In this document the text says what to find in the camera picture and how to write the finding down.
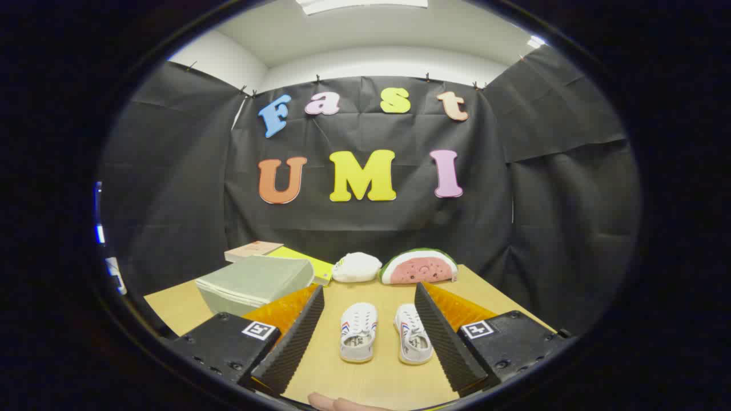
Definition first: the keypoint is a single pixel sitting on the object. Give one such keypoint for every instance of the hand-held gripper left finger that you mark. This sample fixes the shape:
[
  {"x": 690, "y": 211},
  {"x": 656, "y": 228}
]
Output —
[{"x": 297, "y": 342}]

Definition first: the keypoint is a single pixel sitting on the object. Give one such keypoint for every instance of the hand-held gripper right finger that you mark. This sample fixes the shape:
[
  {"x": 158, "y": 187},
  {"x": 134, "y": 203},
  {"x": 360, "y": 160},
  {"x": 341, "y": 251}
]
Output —
[{"x": 445, "y": 337}]

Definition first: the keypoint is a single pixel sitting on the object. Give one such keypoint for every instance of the white canvas shoe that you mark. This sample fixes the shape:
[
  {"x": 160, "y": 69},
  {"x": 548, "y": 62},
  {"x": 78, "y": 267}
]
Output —
[
  {"x": 358, "y": 331},
  {"x": 412, "y": 337}
]

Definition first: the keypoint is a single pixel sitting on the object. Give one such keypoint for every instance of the beige fabric storage box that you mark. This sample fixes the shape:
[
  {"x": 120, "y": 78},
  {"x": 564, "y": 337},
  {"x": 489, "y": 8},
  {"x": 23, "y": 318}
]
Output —
[{"x": 251, "y": 279}]

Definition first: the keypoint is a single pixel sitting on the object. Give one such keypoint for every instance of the watermelon slice plush toy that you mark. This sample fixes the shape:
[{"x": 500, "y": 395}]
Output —
[{"x": 420, "y": 269}]

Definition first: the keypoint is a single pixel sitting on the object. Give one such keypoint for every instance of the yellow book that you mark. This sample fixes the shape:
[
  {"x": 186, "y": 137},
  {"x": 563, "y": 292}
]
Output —
[{"x": 313, "y": 266}]

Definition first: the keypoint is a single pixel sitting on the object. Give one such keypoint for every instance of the white plush toy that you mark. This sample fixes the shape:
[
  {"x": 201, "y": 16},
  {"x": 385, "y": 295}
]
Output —
[{"x": 357, "y": 267}]

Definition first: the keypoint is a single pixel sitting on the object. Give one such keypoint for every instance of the beige book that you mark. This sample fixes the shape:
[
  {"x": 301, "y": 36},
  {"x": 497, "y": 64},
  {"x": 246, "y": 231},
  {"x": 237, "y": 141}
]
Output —
[{"x": 251, "y": 250}]

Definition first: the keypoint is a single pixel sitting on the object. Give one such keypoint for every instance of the ceiling light panel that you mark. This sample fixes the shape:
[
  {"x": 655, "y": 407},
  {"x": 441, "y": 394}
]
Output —
[{"x": 365, "y": 4}]

